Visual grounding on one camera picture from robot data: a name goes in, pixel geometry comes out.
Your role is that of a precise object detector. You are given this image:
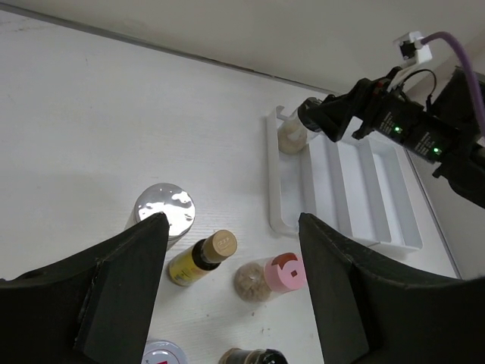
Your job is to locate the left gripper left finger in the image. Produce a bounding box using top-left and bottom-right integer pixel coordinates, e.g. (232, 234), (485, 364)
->
(1, 213), (169, 363)

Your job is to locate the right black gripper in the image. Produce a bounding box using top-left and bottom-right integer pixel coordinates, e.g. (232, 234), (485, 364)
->
(297, 67), (460, 163)

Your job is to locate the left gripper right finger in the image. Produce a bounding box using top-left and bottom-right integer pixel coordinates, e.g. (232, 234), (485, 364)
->
(299, 213), (484, 363)

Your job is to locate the black knob lid jar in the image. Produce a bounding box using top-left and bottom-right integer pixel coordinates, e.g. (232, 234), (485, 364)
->
(277, 97), (322, 155)

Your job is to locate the pink lid spice jar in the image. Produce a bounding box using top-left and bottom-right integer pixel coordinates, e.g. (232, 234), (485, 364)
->
(233, 253), (307, 303)

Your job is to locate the yellow label small bottle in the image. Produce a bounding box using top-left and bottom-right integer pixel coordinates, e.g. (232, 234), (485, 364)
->
(167, 230), (238, 287)

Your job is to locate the silver lid blue label jar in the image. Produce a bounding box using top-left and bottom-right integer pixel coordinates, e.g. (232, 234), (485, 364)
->
(124, 182), (197, 251)

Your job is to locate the black lid pepper jar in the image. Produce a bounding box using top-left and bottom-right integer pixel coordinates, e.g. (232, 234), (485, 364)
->
(218, 348), (288, 364)

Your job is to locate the rear red label lid jar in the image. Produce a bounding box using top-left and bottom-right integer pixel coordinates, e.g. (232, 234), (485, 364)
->
(141, 340), (189, 364)

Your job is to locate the white compartment tray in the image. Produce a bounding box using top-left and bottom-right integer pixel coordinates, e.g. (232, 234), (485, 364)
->
(266, 106), (424, 253)

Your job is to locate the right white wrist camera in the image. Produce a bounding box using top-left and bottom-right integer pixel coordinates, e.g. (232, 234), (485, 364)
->
(393, 31), (433, 69)

